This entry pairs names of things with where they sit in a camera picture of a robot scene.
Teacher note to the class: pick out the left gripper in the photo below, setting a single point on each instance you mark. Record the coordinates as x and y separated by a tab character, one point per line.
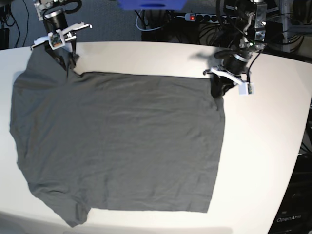
231	72

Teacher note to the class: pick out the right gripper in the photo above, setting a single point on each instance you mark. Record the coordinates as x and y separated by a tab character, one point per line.
59	55

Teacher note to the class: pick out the grey T-shirt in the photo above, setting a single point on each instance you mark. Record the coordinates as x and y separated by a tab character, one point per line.
115	141

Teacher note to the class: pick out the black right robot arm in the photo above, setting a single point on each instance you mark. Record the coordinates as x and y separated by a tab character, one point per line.
53	14

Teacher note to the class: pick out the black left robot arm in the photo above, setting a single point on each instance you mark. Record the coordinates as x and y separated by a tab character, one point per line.
249	31

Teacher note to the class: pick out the white power strip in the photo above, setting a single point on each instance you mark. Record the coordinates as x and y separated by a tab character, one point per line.
202	18

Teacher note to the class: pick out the blue plastic box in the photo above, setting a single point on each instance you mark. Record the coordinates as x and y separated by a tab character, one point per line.
152	4

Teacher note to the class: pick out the black OpenArm base box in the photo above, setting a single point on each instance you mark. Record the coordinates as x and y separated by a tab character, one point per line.
294	215

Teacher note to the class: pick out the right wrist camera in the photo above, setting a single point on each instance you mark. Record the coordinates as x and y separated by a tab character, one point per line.
56	40

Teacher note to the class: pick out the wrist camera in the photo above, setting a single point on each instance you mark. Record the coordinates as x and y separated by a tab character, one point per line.
56	40
246	88

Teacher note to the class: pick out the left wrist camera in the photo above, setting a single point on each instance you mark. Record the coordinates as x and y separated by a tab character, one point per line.
246	88

